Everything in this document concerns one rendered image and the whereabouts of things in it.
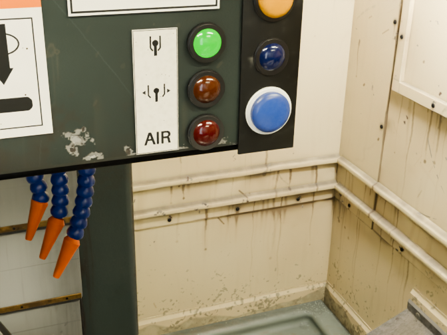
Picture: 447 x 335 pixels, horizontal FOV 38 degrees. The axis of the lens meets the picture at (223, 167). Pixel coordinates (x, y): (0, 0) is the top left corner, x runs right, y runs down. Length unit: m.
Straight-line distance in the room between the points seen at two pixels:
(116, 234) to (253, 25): 0.87
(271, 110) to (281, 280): 1.51
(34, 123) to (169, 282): 1.41
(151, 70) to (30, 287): 0.86
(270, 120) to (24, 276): 0.84
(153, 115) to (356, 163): 1.34
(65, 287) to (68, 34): 0.89
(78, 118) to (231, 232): 1.38
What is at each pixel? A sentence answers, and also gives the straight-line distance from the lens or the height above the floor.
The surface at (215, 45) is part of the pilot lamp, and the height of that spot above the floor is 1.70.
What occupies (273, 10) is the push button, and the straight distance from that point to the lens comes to 0.45.
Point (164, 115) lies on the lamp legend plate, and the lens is 0.45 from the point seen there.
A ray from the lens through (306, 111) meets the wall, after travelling 1.74.
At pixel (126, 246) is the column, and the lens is 1.30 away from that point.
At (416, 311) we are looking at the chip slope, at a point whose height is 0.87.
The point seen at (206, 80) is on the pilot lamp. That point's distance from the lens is 0.45.
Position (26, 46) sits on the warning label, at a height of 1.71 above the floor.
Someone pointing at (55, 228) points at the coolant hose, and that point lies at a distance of 0.67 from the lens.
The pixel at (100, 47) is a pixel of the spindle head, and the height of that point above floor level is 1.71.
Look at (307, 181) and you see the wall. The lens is 1.83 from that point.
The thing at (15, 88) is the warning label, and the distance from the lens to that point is 0.43.
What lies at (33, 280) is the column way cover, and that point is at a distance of 1.25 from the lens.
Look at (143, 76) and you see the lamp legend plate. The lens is 0.44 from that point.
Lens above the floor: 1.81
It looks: 24 degrees down
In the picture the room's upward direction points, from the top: 1 degrees clockwise
